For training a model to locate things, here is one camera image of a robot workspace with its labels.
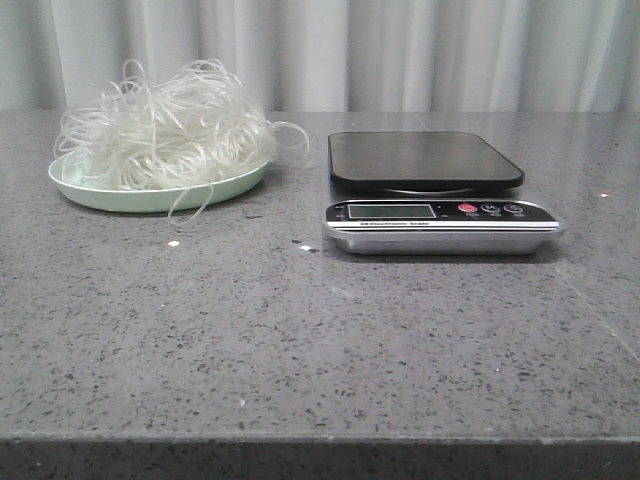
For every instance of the white vermicelli noodle bundle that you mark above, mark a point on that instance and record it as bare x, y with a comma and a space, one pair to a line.
198, 127

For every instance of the silver black kitchen scale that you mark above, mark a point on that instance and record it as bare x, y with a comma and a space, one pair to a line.
429, 193

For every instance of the white pleated curtain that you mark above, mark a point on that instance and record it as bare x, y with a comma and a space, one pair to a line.
464, 56

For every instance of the light green round plate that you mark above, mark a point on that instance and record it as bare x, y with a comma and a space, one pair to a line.
63, 169

